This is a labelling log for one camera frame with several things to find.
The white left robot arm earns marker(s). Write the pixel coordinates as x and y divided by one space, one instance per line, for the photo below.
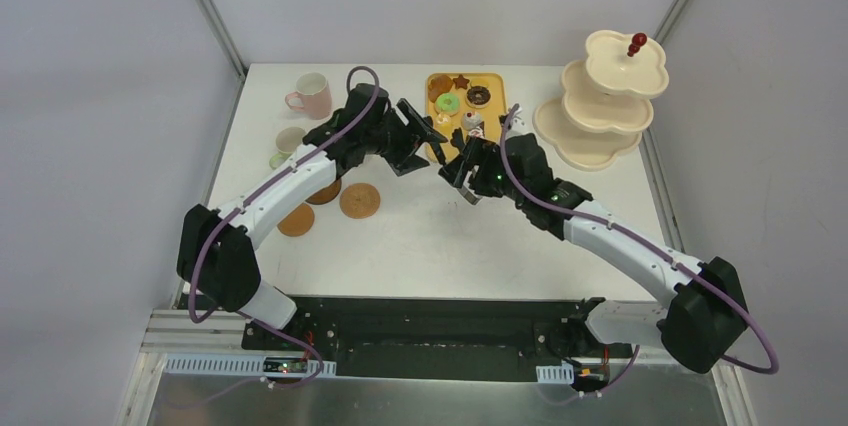
218 245

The left aluminium frame post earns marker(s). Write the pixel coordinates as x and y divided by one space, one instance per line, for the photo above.
219 30

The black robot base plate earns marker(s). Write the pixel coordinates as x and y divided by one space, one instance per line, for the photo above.
468 340

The orange round coaster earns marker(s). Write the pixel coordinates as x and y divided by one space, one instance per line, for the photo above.
299 222

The green frosted donut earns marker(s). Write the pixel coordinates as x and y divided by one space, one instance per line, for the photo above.
447 103

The dark brown wooden coaster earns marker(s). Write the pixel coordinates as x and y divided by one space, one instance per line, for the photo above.
326 195

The right white slotted cable duct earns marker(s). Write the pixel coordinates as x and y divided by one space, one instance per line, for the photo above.
562 374

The yellow plastic tray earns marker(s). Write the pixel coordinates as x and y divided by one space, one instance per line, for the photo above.
492 114

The star-shaped chocolate cookie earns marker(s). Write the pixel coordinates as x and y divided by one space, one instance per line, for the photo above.
460 82

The light green mug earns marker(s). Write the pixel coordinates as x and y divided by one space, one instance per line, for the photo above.
287 141

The pink mug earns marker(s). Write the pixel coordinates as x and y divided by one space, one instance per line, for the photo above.
312 96

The white cupcake with cherry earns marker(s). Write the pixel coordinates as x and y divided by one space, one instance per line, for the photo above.
470 120

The cream three-tier cake stand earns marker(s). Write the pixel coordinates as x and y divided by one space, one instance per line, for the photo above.
606 102

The light woven round coaster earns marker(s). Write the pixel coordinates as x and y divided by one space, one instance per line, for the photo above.
359 201

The yellow cream tart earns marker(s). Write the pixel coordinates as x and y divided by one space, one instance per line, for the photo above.
443 123

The chocolate cake slice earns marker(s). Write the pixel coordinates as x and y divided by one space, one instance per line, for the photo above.
477 133

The metal tongs with black tips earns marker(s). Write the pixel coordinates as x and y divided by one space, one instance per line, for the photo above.
457 140

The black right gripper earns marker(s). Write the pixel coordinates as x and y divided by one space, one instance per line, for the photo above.
472 167

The chocolate sprinkled donut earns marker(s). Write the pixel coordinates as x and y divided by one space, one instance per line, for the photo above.
478 97

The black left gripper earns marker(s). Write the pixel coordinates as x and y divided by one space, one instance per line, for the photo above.
406 138

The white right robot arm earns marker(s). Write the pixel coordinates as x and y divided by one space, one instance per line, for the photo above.
695 306

